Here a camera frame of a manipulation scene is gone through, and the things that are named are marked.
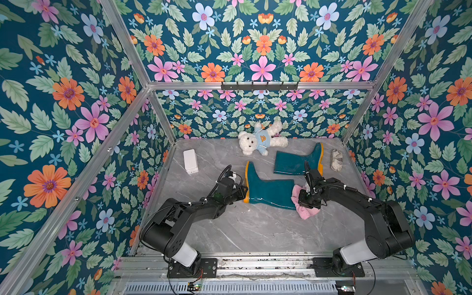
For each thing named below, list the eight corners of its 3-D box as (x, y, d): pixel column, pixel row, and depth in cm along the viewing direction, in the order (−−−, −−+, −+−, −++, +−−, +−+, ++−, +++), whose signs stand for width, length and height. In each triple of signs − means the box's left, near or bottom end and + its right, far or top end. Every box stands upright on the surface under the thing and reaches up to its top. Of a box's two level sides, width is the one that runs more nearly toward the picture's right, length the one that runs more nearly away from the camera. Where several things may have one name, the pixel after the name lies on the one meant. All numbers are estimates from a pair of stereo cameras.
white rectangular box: (186, 175, 105) (184, 169, 101) (185, 156, 115) (183, 150, 110) (198, 172, 107) (196, 166, 102) (196, 154, 116) (194, 148, 111)
